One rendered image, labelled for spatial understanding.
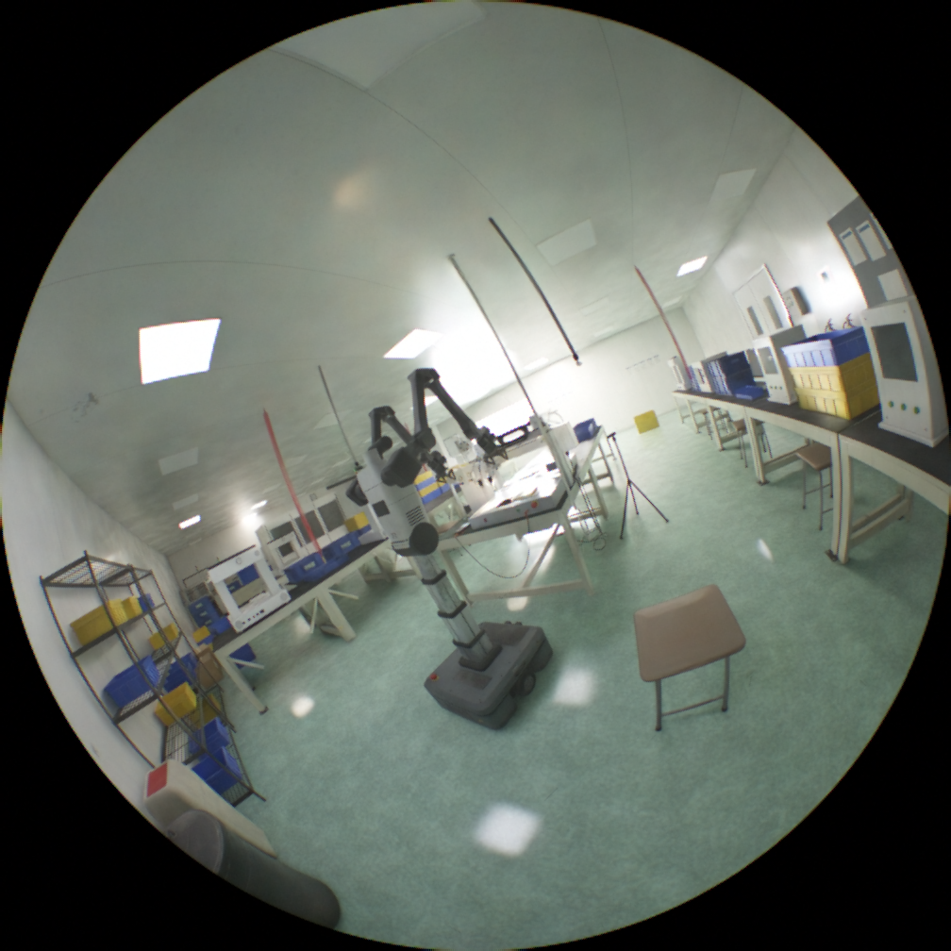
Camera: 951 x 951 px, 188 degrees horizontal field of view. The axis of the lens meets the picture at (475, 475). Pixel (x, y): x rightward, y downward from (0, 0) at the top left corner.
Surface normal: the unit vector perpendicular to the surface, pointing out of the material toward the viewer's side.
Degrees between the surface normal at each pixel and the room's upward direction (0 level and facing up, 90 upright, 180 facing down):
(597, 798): 0
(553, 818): 0
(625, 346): 90
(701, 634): 2
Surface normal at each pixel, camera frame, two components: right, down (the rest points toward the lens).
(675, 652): -0.46, -0.86
